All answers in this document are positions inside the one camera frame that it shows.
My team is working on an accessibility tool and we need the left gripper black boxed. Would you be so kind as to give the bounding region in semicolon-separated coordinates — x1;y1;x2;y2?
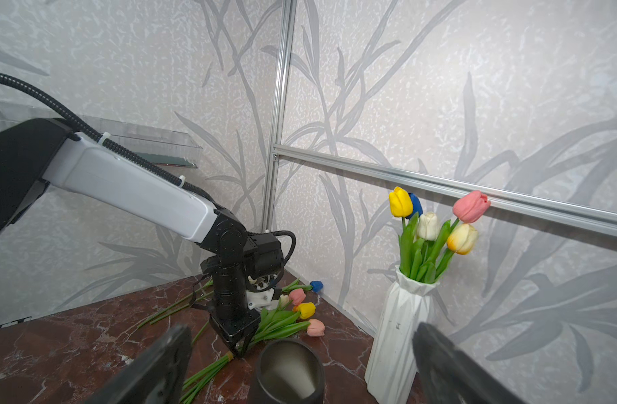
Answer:
209;307;261;358

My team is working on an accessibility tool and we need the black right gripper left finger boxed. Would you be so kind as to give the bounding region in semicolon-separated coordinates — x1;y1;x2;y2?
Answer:
85;325;192;403

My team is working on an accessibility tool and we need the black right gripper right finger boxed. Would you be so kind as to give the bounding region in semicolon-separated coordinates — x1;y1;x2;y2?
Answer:
412;323;522;403

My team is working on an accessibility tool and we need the tulip bouquet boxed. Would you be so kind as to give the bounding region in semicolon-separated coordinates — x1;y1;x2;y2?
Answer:
179;282;325;404

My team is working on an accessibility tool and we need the white ribbed ceramic vase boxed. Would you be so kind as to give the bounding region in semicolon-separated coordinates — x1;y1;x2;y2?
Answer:
365;269;436;403

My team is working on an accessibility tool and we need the black cylindrical vase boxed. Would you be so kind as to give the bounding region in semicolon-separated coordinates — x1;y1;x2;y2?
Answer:
247;338;326;404

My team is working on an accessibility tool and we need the pink tulip flower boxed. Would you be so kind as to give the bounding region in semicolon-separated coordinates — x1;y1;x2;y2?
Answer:
429;189;492;279

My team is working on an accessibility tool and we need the dark blue tulip flower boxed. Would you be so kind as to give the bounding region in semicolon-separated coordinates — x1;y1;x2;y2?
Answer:
407;193;424;220

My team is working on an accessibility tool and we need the bright yellow tulip flower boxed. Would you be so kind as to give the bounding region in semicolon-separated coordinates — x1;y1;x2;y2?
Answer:
388;187;419;277

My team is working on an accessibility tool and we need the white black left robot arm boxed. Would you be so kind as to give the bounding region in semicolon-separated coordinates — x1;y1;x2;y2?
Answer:
0;119;285;356

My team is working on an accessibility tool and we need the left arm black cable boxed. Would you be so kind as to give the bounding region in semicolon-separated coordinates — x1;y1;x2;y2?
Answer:
0;69;216;200

